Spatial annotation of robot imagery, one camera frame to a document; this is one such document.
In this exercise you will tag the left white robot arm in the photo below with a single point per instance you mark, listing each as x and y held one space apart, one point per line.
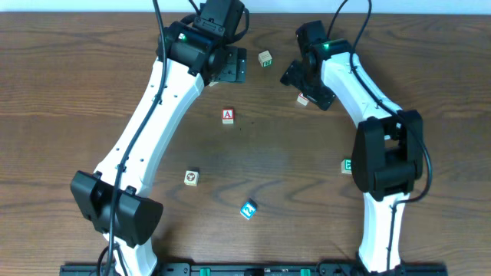
115 197

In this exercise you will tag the red letter A block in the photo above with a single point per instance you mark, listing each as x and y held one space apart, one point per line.
228 116

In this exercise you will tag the blue number 2 block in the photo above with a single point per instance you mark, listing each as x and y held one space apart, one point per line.
248 210

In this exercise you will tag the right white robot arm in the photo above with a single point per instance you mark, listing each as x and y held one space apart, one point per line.
386 159

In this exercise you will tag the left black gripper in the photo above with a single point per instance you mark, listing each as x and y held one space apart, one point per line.
232 65

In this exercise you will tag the green number 27 block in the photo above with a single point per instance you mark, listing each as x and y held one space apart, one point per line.
265 58

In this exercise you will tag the green letter R block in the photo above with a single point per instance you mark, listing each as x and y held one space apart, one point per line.
346 166

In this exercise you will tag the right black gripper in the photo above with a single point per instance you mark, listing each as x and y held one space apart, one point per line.
320 99

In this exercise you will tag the red letter I block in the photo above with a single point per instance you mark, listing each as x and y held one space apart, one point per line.
302 99

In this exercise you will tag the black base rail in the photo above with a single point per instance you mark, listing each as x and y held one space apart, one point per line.
323 269

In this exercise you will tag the brown symbol wooden block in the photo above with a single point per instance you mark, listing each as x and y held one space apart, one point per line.
191 178

